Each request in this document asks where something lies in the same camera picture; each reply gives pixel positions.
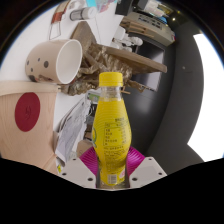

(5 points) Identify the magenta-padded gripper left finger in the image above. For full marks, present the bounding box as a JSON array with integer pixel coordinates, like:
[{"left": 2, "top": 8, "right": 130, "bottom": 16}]
[{"left": 57, "top": 145, "right": 100, "bottom": 189}]

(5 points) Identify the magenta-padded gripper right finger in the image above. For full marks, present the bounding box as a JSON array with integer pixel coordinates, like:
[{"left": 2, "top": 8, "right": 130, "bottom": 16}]
[{"left": 125, "top": 145, "right": 168, "bottom": 189}]

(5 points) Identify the yellow drink bottle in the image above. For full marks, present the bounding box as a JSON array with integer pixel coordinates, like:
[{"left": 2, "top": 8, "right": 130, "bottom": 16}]
[{"left": 91, "top": 71, "right": 133, "bottom": 187}]

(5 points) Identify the newspaper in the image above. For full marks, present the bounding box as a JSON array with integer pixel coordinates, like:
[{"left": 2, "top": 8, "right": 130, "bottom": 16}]
[{"left": 53, "top": 96, "right": 96, "bottom": 164}]

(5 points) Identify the clear bottle with green label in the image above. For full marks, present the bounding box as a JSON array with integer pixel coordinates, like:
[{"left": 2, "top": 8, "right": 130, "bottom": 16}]
[{"left": 87, "top": 92, "right": 100, "bottom": 103}]

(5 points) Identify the flat round red coaster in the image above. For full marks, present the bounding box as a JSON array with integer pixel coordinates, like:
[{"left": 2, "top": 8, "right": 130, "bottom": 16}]
[{"left": 14, "top": 92, "right": 42, "bottom": 133}]

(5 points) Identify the long ceiling light strip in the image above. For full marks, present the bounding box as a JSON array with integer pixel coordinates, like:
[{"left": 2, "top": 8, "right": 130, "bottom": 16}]
[{"left": 186, "top": 31, "right": 224, "bottom": 163}]

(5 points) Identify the brown standing wooden panel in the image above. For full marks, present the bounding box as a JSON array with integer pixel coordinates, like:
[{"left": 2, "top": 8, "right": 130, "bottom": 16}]
[{"left": 70, "top": 20, "right": 168, "bottom": 75}]

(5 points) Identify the white polka dot mug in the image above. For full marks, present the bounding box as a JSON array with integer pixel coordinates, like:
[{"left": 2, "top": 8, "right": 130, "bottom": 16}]
[{"left": 25, "top": 38, "right": 84, "bottom": 85}]

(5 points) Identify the white plaster bust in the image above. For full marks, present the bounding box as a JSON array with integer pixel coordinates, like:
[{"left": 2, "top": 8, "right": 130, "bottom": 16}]
[{"left": 113, "top": 26, "right": 144, "bottom": 51}]

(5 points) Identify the white cabinet with pictures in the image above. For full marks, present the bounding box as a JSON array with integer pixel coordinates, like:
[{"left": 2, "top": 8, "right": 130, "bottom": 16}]
[{"left": 133, "top": 11, "right": 176, "bottom": 46}]

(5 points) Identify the small paint jar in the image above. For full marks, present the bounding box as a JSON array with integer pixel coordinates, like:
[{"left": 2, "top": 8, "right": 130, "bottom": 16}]
[{"left": 69, "top": 7, "right": 98, "bottom": 22}]

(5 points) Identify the wooden paintbrush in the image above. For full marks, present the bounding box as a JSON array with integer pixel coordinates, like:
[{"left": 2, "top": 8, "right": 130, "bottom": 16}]
[{"left": 48, "top": 0, "right": 73, "bottom": 41}]

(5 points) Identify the black flat box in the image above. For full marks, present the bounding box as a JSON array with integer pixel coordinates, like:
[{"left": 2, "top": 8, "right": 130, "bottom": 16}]
[{"left": 114, "top": 0, "right": 151, "bottom": 16}]

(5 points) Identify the large black wall screen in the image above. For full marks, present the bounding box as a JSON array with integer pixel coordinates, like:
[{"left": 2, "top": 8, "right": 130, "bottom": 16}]
[{"left": 139, "top": 41, "right": 168, "bottom": 93}]

